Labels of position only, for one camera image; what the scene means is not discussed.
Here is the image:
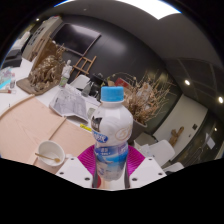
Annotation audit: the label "white cabinet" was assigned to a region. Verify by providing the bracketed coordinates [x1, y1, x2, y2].
[21, 15, 63, 61]

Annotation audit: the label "wooden stirrer stick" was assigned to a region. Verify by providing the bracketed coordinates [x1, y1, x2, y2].
[34, 152, 62, 164]

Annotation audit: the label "white ceramic mug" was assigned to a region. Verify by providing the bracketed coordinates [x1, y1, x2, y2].
[34, 140, 73, 174]

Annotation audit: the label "small yellow strip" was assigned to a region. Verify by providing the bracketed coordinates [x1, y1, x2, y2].
[79, 123, 93, 132]

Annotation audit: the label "dried plant in grey pot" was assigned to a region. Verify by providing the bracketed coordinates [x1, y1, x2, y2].
[106, 71, 176, 144]

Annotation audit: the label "black flat boxes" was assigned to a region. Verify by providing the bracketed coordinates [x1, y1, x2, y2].
[3, 48, 24, 69]

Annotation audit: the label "small white plaster figure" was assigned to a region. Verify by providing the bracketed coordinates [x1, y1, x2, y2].
[63, 59, 73, 78]

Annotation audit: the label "red box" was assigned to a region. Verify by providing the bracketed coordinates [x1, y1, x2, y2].
[114, 77, 133, 89]

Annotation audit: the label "brown carved wood sculpture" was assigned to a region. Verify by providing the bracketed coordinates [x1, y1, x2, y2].
[15, 41, 68, 97]

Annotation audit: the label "white drink bottle blue cap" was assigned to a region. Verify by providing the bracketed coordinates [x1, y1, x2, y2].
[90, 85, 134, 183]

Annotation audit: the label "wooden easel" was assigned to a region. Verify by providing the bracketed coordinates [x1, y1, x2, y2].
[71, 54, 98, 81]

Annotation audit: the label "grey printed paper sheets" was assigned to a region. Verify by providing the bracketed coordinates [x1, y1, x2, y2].
[48, 87, 101, 123]

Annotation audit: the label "black wall screen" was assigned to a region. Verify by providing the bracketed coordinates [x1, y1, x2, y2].
[51, 22, 102, 58]

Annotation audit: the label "small paint jar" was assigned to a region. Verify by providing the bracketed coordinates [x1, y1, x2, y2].
[9, 73, 17, 89]

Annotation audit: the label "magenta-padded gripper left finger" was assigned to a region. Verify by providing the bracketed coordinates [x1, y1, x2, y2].
[54, 144, 100, 190]

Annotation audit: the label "green spray bottle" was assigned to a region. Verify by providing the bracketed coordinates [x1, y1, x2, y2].
[59, 75, 69, 89]

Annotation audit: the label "beige plywood panel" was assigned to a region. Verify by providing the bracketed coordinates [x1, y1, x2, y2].
[0, 93, 98, 174]

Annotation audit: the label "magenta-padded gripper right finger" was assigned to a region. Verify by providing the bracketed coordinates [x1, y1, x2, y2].
[125, 144, 168, 190]

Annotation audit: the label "brown wooden figure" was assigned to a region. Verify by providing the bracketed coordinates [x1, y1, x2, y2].
[168, 125, 185, 148]

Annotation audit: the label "large white ceiling light panel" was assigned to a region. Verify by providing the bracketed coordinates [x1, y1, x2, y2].
[116, 0, 183, 20]

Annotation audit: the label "dark grey bottle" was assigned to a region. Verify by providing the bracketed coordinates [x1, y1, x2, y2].
[81, 81, 94, 98]

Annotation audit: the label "round ceiling spotlights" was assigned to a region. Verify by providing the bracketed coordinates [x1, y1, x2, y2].
[183, 78, 224, 105]

